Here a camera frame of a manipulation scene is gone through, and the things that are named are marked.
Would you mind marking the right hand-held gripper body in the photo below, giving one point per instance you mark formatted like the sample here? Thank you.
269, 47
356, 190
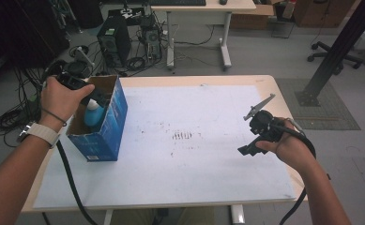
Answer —
266, 125

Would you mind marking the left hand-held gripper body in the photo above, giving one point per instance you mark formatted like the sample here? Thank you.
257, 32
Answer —
75, 73

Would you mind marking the blue bottle with white cap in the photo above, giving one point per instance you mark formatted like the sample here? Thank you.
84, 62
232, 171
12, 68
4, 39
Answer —
94, 116

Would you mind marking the blue cardboard box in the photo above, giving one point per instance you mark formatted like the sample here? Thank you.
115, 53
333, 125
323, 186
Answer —
108, 140

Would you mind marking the person's left hand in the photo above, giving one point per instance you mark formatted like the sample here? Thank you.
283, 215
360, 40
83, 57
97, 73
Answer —
59, 100

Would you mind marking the person's right hand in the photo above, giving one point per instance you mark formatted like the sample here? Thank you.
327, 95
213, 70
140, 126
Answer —
294, 146

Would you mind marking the light wooden table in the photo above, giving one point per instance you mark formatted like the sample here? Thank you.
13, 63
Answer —
283, 100

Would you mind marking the white paper mat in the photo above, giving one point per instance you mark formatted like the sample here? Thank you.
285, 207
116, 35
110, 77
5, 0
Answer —
208, 175

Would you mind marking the black computer tower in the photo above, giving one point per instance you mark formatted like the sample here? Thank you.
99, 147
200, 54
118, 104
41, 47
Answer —
113, 39

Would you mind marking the wristwatch with beige band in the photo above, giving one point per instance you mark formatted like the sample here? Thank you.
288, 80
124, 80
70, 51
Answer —
44, 132

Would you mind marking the grey floor mat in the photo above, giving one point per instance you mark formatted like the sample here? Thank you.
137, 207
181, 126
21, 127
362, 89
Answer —
330, 109

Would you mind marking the white table leg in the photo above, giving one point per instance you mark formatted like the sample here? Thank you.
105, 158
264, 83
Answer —
108, 217
237, 215

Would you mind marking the dark curtain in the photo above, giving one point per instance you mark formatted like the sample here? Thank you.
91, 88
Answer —
20, 34

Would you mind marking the office chair wheel base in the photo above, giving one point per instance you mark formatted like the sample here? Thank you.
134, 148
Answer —
330, 54

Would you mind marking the brown cardboard box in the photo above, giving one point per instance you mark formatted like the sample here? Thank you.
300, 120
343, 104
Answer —
252, 18

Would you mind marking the wooden cabinet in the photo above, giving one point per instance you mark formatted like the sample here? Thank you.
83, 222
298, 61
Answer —
324, 12

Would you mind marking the black computer mouse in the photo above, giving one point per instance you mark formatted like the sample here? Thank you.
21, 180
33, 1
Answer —
223, 2

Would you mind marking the white office desk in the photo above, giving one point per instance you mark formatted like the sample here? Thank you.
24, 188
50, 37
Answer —
208, 6

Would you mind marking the open frame computer case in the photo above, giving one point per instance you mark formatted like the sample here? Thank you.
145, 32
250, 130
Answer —
152, 40

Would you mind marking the black metal post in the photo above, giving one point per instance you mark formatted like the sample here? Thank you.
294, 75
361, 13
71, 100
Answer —
336, 53

